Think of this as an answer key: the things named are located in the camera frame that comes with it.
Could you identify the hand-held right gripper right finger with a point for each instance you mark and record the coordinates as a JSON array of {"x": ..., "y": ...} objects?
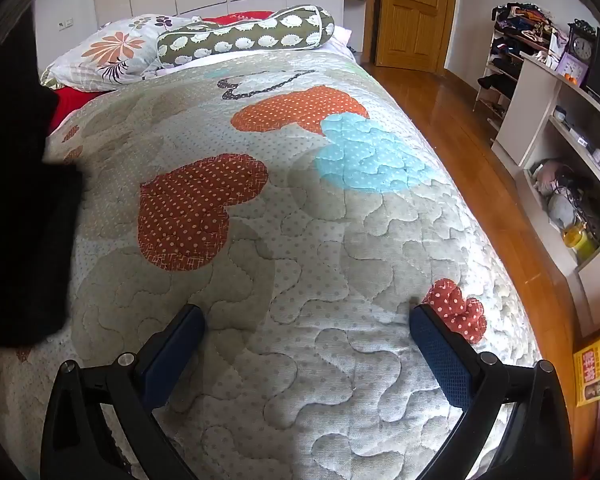
[{"x": 442, "y": 360}]

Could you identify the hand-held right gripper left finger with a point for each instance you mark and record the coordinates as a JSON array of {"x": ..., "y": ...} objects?
[{"x": 172, "y": 360}]

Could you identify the black pants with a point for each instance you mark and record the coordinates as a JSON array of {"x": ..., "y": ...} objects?
[{"x": 20, "y": 210}]

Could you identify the yellow printed box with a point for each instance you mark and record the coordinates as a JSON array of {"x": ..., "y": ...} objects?
[{"x": 597, "y": 370}]

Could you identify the heart-print quilt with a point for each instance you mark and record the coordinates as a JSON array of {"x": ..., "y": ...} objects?
[{"x": 305, "y": 240}]

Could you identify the yellow jar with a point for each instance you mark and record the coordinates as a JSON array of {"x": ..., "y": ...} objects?
[{"x": 577, "y": 242}]

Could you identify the pink bag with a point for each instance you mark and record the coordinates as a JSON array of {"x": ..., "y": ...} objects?
[{"x": 547, "y": 175}]

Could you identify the white shelf unit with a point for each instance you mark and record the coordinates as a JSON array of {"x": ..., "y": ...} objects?
[{"x": 525, "y": 110}]

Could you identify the white shoe rack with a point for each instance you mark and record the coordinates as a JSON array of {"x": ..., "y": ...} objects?
[{"x": 500, "y": 85}]

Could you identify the floral pillow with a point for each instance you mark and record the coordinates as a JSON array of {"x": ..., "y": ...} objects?
[{"x": 110, "y": 50}]

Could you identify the purple alarm clock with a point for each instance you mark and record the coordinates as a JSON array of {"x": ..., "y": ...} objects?
[{"x": 570, "y": 67}]

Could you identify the green hedgehog-print bolster pillow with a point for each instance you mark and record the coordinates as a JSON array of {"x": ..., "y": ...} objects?
[{"x": 240, "y": 35}]

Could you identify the dark mantel clock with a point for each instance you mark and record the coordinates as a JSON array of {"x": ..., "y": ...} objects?
[{"x": 582, "y": 47}]

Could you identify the wooden door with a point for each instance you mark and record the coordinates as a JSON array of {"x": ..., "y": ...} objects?
[{"x": 415, "y": 15}]

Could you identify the pile of bags and clothes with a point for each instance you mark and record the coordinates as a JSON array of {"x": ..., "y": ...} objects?
[{"x": 522, "y": 17}]

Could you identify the white corner shelf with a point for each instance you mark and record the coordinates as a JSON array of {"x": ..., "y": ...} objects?
[{"x": 355, "y": 10}]

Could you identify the wall socket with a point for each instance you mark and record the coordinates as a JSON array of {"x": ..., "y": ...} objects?
[{"x": 66, "y": 24}]

